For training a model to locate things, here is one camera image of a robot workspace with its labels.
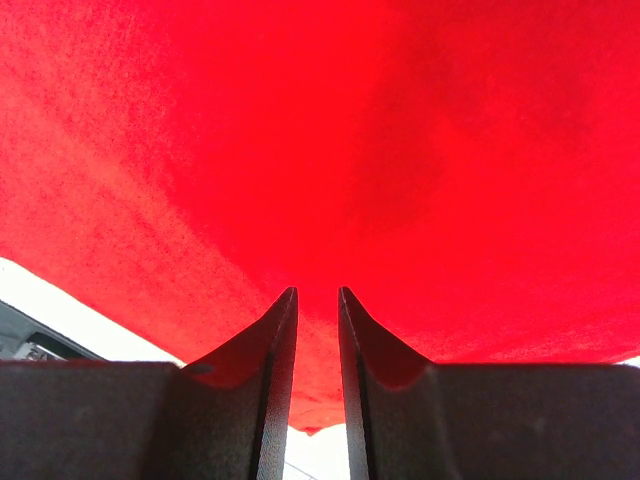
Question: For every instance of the floral table cloth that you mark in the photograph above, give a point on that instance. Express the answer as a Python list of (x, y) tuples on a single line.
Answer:
[(306, 457)]

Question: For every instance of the aluminium frame rail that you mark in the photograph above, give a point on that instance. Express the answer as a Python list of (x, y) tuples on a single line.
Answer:
[(25, 339)]

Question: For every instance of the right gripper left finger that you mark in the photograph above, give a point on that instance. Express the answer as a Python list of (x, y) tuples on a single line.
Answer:
[(223, 416)]

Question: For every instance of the red t shirt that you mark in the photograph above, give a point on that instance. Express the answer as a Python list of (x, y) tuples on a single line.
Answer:
[(470, 169)]

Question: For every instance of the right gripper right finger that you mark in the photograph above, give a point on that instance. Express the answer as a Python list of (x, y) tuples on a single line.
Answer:
[(408, 417)]

